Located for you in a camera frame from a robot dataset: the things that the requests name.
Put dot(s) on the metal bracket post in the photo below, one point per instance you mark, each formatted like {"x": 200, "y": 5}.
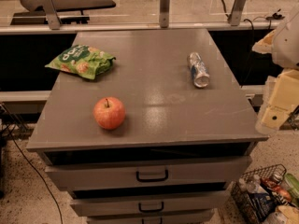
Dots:
{"x": 236, "y": 12}
{"x": 164, "y": 13}
{"x": 51, "y": 14}

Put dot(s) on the left metal bracket post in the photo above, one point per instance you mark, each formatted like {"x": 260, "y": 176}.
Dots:
{"x": 51, "y": 14}

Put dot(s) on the top drawer black handle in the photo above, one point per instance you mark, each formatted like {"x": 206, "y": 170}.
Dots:
{"x": 143, "y": 177}

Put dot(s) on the middle metal bracket post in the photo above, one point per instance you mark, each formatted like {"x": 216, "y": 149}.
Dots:
{"x": 164, "y": 13}

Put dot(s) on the middle drawer black handle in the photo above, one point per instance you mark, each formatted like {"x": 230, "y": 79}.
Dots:
{"x": 150, "y": 207}

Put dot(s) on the bottom drawer black handle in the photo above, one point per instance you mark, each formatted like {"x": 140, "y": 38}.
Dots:
{"x": 156, "y": 220}

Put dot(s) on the green can in basket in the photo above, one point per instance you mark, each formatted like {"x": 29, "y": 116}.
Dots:
{"x": 292, "y": 185}

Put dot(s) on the silver blue redbull can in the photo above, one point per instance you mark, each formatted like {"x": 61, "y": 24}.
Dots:
{"x": 199, "y": 74}

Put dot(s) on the right metal bracket post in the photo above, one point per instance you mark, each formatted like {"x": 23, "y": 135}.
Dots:
{"x": 236, "y": 12}

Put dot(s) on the drawer black handle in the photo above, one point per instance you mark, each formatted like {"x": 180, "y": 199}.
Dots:
{"x": 150, "y": 207}
{"x": 156, "y": 220}
{"x": 143, "y": 177}

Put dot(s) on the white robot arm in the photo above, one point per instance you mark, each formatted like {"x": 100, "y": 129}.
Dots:
{"x": 283, "y": 46}

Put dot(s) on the red apple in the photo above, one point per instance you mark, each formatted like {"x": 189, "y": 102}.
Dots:
{"x": 109, "y": 113}

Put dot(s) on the clear plastic water bottle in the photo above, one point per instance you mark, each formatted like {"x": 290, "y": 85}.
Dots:
{"x": 251, "y": 185}

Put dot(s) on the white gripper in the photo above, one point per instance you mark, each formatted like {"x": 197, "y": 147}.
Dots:
{"x": 289, "y": 47}

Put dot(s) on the dark blue snack bag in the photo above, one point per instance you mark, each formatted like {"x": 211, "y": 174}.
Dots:
{"x": 263, "y": 204}

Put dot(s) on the black wire basket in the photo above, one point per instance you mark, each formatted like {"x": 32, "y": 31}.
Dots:
{"x": 286, "y": 212}

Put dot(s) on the green rice chip bag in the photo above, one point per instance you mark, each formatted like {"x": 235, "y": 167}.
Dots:
{"x": 83, "y": 60}

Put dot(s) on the grey drawer cabinet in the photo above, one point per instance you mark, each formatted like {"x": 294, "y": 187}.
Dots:
{"x": 203, "y": 137}

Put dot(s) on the red snack pack in basket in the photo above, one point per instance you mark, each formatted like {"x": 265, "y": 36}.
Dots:
{"x": 276, "y": 188}

